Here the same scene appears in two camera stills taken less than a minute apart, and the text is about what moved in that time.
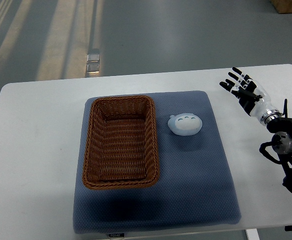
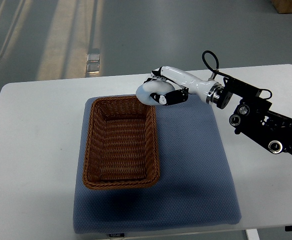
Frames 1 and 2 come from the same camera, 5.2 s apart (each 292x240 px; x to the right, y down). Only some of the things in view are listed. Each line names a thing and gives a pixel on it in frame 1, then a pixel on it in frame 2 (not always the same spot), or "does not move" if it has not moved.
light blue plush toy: (184, 124) -> (149, 87)
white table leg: (252, 234) does not move
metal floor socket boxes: (93, 63) does not move
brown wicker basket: (121, 150) does not move
